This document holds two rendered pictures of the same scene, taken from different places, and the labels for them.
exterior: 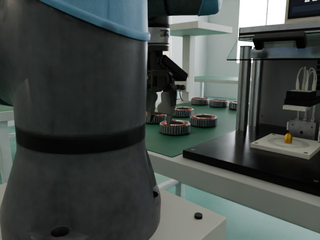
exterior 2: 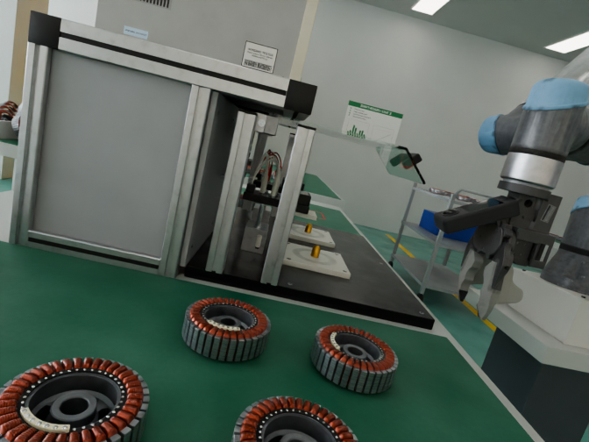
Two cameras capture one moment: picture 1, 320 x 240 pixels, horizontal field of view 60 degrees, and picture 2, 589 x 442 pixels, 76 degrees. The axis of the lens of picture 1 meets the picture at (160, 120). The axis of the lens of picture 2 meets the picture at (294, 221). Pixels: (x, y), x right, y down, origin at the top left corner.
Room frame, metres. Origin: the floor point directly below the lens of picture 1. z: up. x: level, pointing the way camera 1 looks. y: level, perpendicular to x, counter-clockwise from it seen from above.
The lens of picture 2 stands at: (1.41, 0.17, 1.02)
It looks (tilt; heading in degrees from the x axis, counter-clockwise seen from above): 11 degrees down; 223
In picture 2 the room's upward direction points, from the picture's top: 14 degrees clockwise
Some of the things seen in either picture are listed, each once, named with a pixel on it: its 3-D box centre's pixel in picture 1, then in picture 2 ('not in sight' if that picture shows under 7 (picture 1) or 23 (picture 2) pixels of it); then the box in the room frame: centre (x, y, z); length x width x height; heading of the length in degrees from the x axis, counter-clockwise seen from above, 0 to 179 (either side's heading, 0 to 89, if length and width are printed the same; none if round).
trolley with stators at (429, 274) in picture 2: not in sight; (447, 242); (-2.05, -1.11, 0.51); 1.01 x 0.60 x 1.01; 47
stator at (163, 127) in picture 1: (175, 127); (353, 355); (0.99, -0.05, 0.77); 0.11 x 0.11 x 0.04
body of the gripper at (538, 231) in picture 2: (153, 69); (515, 224); (0.75, 0.02, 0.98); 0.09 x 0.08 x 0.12; 137
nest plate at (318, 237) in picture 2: not in sight; (307, 233); (0.58, -0.53, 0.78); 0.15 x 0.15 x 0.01; 47
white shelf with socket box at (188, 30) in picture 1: (188, 66); not in sight; (1.70, -0.17, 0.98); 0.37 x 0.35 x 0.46; 47
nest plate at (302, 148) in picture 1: (287, 144); (314, 258); (0.74, -0.36, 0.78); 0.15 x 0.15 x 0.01; 47
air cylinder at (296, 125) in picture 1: (304, 128); (255, 236); (0.85, -0.45, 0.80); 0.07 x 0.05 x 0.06; 47
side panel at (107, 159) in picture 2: not in sight; (109, 167); (1.18, -0.48, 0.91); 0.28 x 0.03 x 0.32; 137
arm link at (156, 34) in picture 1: (156, 37); (528, 173); (0.75, 0.01, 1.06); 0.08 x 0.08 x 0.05
